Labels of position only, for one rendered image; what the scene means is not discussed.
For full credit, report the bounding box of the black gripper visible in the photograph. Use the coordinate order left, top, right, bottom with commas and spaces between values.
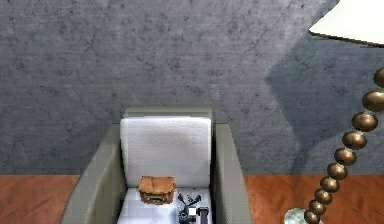
177, 192, 203, 224

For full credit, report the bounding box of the grey armchair with white cushions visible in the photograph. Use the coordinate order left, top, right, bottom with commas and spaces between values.
59, 106, 254, 224

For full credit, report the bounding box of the brass ball floor lamp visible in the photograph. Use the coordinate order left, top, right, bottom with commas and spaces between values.
283, 0, 384, 224

